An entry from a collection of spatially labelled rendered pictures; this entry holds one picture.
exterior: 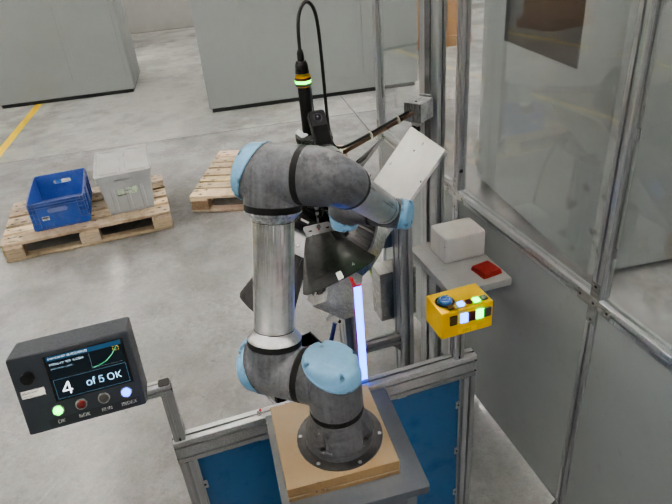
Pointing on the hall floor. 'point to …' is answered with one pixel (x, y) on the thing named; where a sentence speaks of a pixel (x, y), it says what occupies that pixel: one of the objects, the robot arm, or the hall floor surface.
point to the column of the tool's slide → (431, 199)
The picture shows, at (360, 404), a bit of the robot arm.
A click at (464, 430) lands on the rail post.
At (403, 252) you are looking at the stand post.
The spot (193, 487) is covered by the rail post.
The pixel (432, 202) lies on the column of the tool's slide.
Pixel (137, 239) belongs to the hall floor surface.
